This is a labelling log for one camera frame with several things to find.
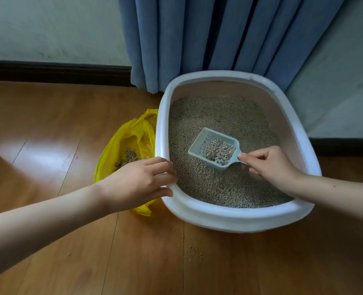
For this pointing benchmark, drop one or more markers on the person's left hand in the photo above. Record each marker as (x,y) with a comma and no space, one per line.
(132,184)

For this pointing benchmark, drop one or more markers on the person's right hand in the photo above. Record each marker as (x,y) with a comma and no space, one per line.
(273,168)

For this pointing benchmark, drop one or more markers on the yellow plastic bag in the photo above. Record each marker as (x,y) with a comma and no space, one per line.
(132,135)

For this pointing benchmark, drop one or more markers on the white oval litter box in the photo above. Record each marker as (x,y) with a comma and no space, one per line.
(230,219)

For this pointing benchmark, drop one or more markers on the light blue litter scoop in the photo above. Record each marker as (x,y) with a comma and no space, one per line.
(197,144)

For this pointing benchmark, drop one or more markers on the grey cat litter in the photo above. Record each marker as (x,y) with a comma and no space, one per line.
(215,113)

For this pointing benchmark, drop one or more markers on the person's right forearm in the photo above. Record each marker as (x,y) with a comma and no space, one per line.
(341,196)

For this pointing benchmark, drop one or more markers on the person's left forearm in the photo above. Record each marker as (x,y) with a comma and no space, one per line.
(40,230)

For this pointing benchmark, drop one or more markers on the blue curtain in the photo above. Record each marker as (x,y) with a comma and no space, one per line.
(184,36)

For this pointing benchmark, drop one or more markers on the dark wall baseboard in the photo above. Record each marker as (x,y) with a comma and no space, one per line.
(344,146)
(46,73)

